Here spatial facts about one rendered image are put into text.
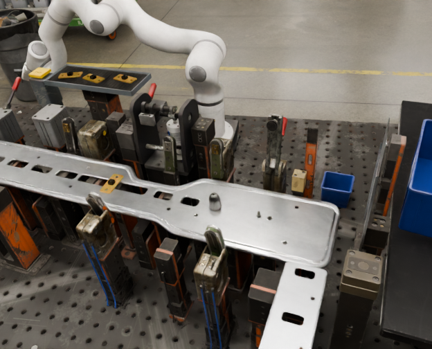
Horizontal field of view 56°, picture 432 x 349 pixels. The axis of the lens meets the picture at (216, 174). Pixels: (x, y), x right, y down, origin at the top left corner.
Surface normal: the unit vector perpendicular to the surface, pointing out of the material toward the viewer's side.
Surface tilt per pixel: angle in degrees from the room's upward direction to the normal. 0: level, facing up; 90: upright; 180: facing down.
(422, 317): 0
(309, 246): 0
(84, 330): 0
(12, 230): 90
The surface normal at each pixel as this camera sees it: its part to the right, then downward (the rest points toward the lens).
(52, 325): -0.08, -0.76
